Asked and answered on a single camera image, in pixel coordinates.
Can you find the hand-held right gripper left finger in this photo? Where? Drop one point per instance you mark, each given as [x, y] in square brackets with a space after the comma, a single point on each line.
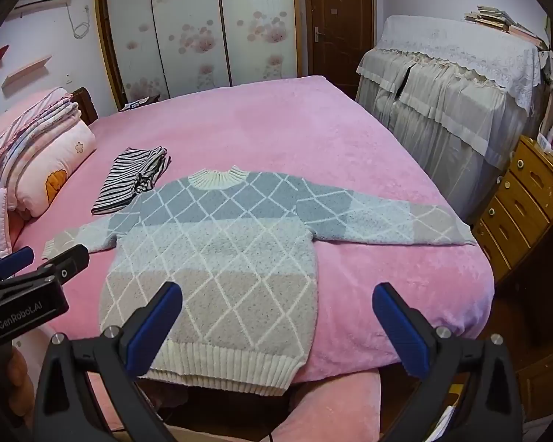
[154, 327]

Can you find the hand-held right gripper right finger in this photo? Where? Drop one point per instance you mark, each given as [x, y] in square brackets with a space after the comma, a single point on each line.
[401, 331]

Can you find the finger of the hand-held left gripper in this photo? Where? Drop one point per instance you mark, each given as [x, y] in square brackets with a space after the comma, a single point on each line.
[69, 260]
[16, 256]

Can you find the diamond pattern knit sweater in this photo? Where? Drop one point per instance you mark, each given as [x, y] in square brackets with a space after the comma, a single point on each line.
[221, 258]

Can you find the person's left hand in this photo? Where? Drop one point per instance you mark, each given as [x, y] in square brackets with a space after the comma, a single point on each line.
[20, 377]

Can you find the rolled white cartoon quilt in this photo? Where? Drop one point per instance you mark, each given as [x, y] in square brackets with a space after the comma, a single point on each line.
[60, 165]

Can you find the striped folded garment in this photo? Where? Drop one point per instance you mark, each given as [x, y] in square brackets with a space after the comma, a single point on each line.
[124, 179]

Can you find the folded pastel striped blanket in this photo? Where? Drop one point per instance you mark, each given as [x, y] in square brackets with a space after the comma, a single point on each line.
[41, 142]

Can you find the wooden headboard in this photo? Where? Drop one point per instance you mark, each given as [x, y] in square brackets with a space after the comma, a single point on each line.
[85, 103]

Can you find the pink fleece bed blanket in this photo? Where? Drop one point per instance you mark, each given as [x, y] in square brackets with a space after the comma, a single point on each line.
[304, 138]

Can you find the floral sliding door wardrobe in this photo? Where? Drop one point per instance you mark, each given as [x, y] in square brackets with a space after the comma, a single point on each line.
[198, 27]

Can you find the white lace cover cloth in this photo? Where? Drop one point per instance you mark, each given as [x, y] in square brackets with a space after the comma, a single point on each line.
[465, 50]

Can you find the brown wooden door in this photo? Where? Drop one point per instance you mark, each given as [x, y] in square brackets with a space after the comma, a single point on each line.
[341, 23]

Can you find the stack of books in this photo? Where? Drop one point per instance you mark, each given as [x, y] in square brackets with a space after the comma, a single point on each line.
[497, 18]

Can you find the pink wall shelf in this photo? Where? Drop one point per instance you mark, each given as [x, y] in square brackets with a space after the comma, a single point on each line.
[27, 70]

